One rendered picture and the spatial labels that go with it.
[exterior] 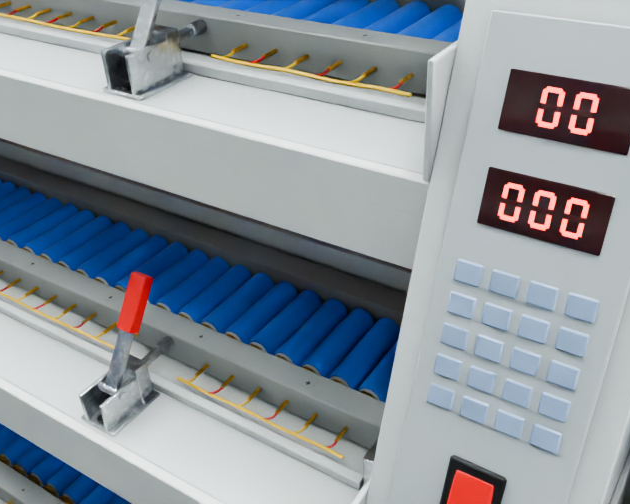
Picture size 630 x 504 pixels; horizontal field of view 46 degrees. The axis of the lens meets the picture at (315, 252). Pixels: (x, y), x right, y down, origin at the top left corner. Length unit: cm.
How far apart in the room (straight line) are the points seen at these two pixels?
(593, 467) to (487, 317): 7
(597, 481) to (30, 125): 35
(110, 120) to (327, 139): 13
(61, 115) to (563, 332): 29
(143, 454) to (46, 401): 8
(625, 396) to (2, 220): 52
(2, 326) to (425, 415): 35
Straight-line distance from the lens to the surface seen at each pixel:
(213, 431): 45
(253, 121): 36
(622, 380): 29
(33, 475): 70
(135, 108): 39
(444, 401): 31
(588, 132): 27
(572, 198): 28
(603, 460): 31
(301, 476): 42
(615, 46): 27
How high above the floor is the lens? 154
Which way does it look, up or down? 17 degrees down
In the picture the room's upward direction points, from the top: 9 degrees clockwise
